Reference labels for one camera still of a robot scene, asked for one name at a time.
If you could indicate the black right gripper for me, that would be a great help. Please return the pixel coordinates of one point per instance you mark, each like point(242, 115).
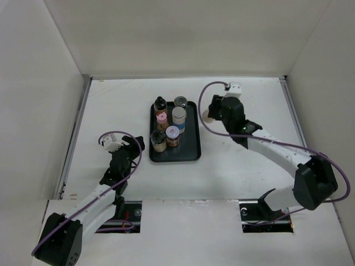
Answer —
point(215, 106)

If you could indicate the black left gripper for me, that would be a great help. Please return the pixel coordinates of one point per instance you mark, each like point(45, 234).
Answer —
point(131, 141)

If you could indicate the yellow cap condiment bottle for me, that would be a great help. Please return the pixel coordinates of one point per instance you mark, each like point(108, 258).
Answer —
point(206, 118)

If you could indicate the black knob grinder bottle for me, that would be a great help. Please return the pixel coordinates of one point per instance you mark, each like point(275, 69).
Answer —
point(158, 140)

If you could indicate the pink cap spice bottle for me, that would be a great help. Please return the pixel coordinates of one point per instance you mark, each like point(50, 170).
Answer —
point(162, 121)

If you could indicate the silver lid blue label jar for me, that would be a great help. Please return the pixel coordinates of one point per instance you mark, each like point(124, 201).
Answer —
point(179, 118)

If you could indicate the red label lid spice jar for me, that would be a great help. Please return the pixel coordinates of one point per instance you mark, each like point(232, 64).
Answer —
point(172, 136)

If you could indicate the black knob spice bottle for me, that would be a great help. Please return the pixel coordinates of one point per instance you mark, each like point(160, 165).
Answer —
point(160, 105)

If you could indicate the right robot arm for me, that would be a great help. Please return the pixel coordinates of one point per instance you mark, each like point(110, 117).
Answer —
point(314, 179)

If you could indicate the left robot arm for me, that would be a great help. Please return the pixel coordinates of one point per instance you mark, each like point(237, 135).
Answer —
point(63, 234)

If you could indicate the black rectangular tray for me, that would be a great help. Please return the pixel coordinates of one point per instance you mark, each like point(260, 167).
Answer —
point(189, 148)

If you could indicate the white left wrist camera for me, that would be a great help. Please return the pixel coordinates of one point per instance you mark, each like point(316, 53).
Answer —
point(110, 143)

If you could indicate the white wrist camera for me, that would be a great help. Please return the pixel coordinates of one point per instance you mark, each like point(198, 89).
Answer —
point(233, 89)
point(110, 143)

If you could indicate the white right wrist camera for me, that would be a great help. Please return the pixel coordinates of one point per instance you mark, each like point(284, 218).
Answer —
point(233, 89)

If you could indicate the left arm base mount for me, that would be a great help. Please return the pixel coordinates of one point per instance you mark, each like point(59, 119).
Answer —
point(127, 217)

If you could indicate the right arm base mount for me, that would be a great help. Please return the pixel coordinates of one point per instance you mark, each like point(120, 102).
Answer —
point(259, 218)

